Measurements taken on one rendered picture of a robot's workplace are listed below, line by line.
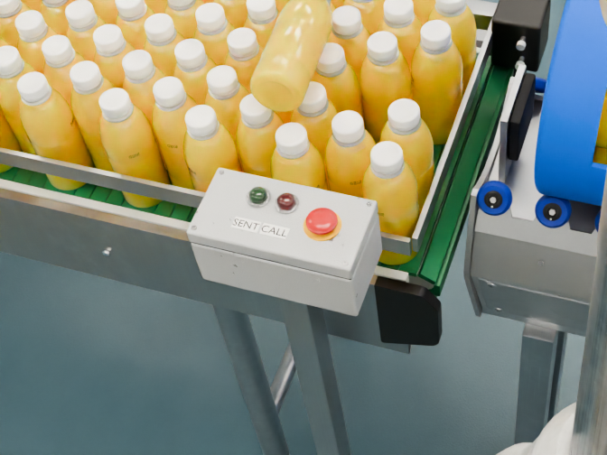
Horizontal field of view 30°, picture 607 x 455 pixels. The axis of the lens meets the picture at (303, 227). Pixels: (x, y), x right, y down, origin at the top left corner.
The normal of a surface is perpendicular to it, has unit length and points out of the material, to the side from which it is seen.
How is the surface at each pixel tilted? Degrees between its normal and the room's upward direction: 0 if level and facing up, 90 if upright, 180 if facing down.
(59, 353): 0
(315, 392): 90
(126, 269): 90
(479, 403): 0
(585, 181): 94
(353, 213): 0
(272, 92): 88
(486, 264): 70
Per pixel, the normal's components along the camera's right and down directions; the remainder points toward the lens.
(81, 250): -0.34, 0.78
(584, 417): -0.97, 0.22
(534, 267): -0.36, 0.54
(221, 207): -0.11, -0.58
